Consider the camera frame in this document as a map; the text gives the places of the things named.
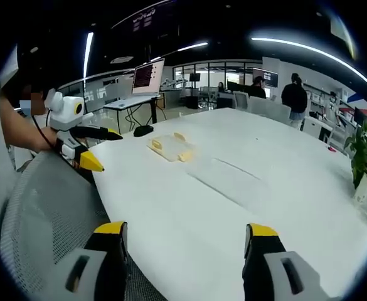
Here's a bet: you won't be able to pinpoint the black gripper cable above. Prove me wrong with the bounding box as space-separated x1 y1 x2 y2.
29 108 57 150

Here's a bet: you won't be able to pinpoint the white side desk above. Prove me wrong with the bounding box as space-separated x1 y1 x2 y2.
102 93 161 134

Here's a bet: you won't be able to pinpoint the black puck-shaped device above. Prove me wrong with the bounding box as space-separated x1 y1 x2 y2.
133 125 154 137

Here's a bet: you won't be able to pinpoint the large computer monitor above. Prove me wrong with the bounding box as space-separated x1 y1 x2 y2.
131 57 166 97

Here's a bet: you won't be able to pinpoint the ceiling light strip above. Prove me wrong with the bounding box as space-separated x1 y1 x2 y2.
82 31 95 80
176 41 210 52
250 36 367 97

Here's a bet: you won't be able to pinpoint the white office chair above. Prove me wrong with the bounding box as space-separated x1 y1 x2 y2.
248 95 292 127
233 90 250 110

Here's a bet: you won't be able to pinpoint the clear plastic bag yellow items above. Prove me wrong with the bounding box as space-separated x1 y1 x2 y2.
146 132 199 164

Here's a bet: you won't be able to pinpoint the wall display screen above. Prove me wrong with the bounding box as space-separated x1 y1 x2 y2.
262 71 279 88

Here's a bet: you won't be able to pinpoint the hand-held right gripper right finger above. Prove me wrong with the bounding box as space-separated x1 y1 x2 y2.
242 223 328 301

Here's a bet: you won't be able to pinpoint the grey mesh office chair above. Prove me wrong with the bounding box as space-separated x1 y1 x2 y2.
0 149 168 301

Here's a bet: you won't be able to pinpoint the black desktop monitor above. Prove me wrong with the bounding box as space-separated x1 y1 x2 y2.
226 80 246 93

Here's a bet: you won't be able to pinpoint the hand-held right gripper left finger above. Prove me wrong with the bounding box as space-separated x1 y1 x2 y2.
56 221 129 301

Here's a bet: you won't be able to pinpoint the green potted plant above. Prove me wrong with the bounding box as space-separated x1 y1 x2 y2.
344 118 367 216

